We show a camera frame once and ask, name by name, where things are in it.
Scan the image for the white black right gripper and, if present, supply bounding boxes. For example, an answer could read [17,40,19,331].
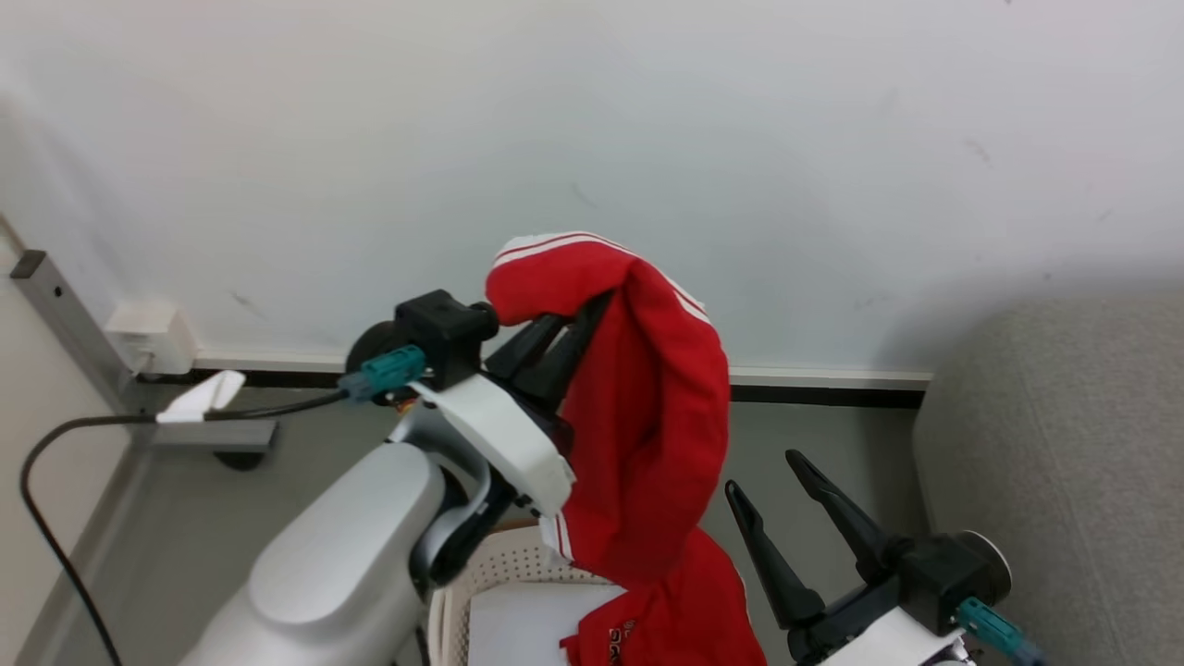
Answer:
[726,450,981,666]

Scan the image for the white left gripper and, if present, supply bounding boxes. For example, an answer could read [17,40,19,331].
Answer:
[410,291,616,517]

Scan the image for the red garment with white stripes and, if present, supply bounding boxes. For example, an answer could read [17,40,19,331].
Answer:
[484,231,769,666]

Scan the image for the cream perforated laundry basket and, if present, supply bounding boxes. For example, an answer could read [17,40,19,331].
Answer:
[427,523,630,666]

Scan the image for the white and black baseboard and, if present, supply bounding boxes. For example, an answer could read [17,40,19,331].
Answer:
[139,350,932,410]

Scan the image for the white flat sheet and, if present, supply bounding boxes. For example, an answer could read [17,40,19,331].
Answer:
[467,583,630,666]

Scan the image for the teal left camera connector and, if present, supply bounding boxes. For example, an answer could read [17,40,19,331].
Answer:
[338,345,428,403]

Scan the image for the teal camera connector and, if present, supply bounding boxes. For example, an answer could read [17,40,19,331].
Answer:
[338,345,428,403]
[956,597,1046,666]

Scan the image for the teal right camera connector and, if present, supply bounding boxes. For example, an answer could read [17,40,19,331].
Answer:
[956,597,1046,666]

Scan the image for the white cable tag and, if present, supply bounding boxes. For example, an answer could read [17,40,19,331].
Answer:
[155,370,247,425]

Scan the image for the white wall socket box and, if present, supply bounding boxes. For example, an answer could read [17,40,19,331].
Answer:
[105,301,198,376]

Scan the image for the grey metal frame post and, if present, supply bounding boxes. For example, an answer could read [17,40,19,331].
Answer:
[9,250,278,454]

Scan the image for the black cable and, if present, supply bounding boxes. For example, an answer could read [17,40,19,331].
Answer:
[20,388,352,666]

